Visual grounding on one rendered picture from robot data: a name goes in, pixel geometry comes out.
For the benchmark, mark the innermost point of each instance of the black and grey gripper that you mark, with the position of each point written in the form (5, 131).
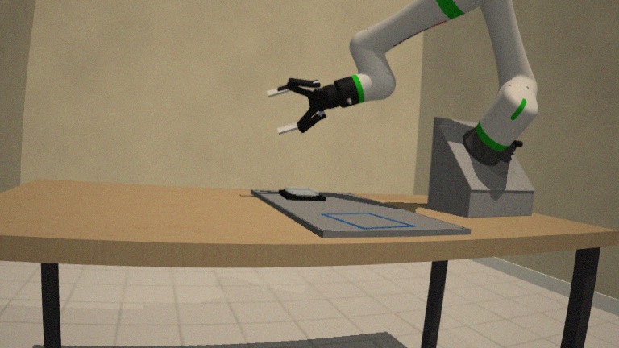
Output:
(319, 100)

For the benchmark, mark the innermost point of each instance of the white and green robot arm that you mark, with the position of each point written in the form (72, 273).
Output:
(515, 107)

